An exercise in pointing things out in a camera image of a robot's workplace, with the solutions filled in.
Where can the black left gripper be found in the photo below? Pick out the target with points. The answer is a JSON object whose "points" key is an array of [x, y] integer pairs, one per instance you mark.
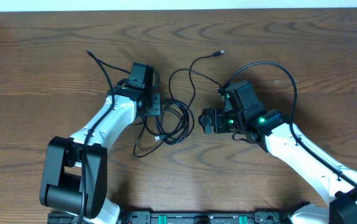
{"points": [[156, 104]]}

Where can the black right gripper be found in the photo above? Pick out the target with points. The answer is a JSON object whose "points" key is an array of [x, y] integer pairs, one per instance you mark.
{"points": [[212, 120]]}

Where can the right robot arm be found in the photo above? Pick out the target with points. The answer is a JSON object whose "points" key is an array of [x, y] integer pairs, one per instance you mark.
{"points": [[277, 135]]}

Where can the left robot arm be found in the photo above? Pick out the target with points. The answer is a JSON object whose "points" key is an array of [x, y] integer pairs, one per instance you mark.
{"points": [[74, 178]]}

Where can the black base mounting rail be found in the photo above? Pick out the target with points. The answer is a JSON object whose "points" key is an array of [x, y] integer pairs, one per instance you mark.
{"points": [[146, 217]]}

